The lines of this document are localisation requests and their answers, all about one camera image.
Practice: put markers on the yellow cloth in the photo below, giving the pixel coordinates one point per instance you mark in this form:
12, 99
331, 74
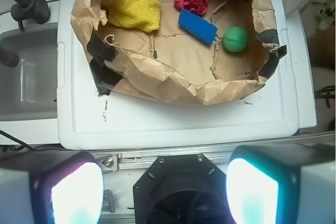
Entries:
144, 15

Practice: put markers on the white plastic bin lid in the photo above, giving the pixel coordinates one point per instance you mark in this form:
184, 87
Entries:
90, 121

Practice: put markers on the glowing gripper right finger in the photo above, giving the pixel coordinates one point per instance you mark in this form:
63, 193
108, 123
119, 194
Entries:
282, 183

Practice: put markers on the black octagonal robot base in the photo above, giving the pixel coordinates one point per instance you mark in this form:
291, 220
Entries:
188, 193

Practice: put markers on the aluminium frame rail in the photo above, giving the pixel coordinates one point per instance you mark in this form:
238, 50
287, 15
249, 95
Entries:
218, 154

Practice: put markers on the green ball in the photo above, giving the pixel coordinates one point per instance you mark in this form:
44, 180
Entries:
235, 39

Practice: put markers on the blue sponge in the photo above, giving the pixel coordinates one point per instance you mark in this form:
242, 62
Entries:
198, 27

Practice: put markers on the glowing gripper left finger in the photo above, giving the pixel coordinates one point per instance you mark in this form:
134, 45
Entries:
51, 187

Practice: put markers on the dark grey pipe fixture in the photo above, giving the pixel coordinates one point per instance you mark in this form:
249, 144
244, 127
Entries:
37, 10

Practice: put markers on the grey plastic bin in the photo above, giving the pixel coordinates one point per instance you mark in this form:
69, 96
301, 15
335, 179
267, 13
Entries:
29, 90

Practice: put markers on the brown paper bag tray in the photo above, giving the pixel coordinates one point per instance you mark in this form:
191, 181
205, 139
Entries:
173, 66

